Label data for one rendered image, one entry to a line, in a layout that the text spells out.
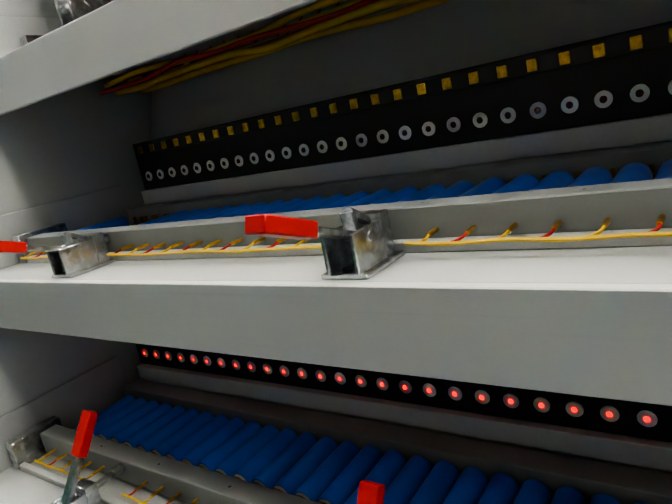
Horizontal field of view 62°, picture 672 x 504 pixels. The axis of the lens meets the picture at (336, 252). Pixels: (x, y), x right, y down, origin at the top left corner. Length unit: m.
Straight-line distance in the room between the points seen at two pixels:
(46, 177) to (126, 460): 0.31
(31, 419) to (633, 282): 0.57
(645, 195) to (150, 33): 0.32
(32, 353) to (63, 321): 0.17
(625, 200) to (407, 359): 0.12
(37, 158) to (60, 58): 0.17
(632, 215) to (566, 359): 0.07
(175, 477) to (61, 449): 0.17
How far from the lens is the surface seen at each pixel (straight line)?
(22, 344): 0.65
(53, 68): 0.53
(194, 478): 0.47
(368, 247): 0.28
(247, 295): 0.31
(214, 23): 0.38
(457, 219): 0.29
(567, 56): 0.41
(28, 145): 0.66
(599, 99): 0.41
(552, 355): 0.24
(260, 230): 0.22
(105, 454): 0.55
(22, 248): 0.46
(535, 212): 0.28
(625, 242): 0.27
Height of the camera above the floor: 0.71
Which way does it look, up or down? 3 degrees up
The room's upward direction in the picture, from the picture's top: straight up
